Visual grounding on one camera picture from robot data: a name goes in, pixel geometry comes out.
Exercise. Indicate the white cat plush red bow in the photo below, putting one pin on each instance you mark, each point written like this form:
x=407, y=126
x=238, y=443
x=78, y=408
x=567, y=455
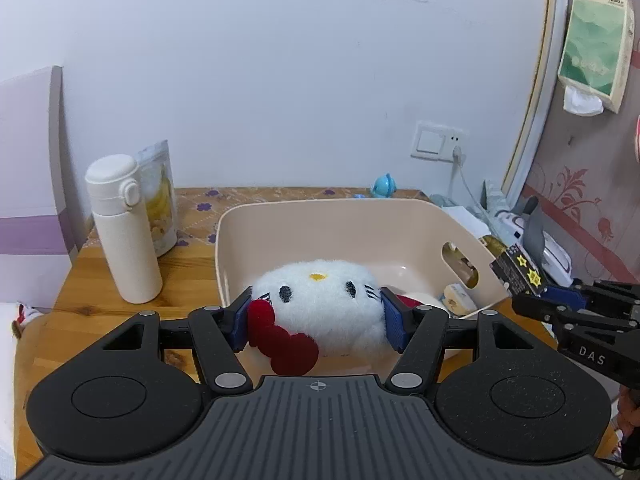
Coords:
x=320, y=310

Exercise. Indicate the beige bedding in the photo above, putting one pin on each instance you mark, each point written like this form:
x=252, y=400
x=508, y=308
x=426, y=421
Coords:
x=15, y=385

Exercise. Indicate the gold tissue pack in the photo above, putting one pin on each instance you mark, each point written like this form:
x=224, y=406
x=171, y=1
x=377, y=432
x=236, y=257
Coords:
x=495, y=246

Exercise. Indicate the beige plastic basket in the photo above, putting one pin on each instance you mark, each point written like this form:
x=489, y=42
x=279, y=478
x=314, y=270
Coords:
x=350, y=230

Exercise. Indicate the white wall switch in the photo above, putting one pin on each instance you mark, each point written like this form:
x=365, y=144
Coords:
x=427, y=140

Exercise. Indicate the white blood pressure monitor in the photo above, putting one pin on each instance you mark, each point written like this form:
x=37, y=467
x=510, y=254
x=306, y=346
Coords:
x=555, y=255

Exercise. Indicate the black box with yellow stars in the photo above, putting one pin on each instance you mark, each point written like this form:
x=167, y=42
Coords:
x=520, y=270

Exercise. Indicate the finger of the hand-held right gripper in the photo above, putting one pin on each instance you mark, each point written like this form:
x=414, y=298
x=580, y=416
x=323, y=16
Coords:
x=615, y=295
x=540, y=306

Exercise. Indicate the white thermos bottle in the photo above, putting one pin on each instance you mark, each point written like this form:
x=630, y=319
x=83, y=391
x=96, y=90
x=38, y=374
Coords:
x=125, y=240

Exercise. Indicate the light blue checked cloth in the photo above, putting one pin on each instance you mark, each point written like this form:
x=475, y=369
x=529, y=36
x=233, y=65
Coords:
x=495, y=197

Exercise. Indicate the blue toy figurine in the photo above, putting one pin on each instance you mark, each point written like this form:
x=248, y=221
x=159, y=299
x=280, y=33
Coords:
x=384, y=186

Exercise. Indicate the floral padded headboard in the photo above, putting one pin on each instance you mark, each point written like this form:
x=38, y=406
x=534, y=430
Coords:
x=575, y=185

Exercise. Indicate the round cream tin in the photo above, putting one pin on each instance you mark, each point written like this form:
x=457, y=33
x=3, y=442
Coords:
x=457, y=300

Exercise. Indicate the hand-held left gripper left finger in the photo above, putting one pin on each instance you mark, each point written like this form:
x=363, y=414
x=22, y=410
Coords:
x=240, y=316

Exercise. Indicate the clear dried fruit pouch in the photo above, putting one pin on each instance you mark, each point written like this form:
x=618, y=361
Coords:
x=160, y=210

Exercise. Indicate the brown mat purple flowers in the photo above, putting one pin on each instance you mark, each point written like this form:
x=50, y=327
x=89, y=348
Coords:
x=200, y=207

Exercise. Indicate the white wall socket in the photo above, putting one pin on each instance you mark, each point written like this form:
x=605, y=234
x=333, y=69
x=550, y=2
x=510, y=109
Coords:
x=460, y=137

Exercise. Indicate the grey blood pressure cuff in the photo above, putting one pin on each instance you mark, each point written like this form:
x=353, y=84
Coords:
x=534, y=230

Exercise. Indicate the white purple striped cabinet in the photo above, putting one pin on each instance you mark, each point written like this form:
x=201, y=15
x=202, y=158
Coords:
x=30, y=160

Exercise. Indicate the white tissue sheet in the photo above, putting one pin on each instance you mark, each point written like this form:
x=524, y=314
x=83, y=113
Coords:
x=470, y=220

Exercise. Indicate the green hanging tissue pack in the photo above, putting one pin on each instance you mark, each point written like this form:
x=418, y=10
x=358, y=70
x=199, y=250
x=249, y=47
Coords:
x=592, y=45

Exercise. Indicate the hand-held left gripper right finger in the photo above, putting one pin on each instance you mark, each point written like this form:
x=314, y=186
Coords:
x=395, y=321

